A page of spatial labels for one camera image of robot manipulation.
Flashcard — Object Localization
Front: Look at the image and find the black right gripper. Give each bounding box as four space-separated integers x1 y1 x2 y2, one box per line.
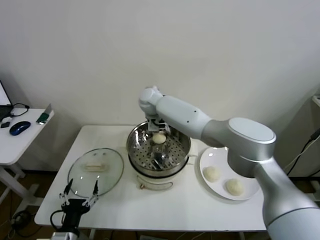
149 117 172 147

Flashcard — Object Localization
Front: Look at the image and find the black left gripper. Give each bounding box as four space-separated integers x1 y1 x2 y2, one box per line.
58 178 100 232

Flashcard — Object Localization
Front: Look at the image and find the white steamed baozi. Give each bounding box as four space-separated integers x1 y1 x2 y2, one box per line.
202 166 222 182
152 133 167 145
225 178 245 196

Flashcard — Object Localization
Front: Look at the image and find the round glass pot lid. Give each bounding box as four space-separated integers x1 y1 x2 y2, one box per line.
67 147 125 198

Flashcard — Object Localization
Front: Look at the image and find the stainless steel steamer basket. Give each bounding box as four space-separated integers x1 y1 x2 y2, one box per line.
126 119 192 177

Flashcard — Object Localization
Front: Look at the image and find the steel steamer pot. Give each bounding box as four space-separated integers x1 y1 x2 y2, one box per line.
120 134 199 192

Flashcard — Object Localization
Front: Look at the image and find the white round plate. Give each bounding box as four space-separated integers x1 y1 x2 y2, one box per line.
199 145 261 201

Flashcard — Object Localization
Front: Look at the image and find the white side desk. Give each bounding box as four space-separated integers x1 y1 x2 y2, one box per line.
0 107 55 208

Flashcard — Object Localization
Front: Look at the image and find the blue computer mouse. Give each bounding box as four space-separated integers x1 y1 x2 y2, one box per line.
9 121 32 137

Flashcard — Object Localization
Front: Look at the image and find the black laptop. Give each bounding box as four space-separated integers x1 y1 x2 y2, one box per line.
0 79 14 121

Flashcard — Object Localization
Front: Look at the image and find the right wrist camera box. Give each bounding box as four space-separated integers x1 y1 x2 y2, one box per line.
147 119 161 132

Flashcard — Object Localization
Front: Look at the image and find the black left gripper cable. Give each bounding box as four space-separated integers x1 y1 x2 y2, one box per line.
50 209 66 230

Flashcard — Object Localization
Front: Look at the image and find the floor power strip with cables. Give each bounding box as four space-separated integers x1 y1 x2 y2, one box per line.
9 209 36 238

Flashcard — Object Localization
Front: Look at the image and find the green handled scraper tool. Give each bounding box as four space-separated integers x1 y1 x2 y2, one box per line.
36 103 55 126

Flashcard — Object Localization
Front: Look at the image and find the black looped desk cable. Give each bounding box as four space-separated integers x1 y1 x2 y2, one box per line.
9 102 30 118

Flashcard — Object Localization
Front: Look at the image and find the white wall cable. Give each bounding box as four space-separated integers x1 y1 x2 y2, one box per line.
284 134 320 173

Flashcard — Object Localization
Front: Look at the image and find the black wall cable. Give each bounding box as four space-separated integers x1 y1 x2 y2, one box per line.
286 129 320 176

